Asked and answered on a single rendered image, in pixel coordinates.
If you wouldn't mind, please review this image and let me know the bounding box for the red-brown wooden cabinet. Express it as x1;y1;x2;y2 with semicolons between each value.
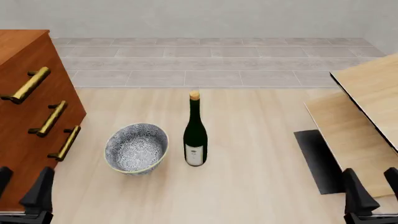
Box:
0;29;88;212

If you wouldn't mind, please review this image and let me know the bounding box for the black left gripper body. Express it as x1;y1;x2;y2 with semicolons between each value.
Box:
0;210;54;224

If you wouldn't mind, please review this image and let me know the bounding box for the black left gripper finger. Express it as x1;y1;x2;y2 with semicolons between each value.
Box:
19;166;55;216
0;166;14;199

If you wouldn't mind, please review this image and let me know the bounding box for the blue white patterned bowl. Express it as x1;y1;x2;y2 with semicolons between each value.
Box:
103;123;170;177

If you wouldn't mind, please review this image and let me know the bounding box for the brass cabinet handle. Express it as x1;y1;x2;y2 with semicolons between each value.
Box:
0;66;52;105
27;100;69;138
47;124;82;162

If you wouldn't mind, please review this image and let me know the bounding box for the dark green wine bottle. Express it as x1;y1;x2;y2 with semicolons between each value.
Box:
183;90;209;167

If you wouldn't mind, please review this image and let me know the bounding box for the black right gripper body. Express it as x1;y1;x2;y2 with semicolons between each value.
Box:
343;211;398;224

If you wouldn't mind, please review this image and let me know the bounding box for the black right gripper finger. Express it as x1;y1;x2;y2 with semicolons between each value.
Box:
383;166;398;203
341;167;381;217

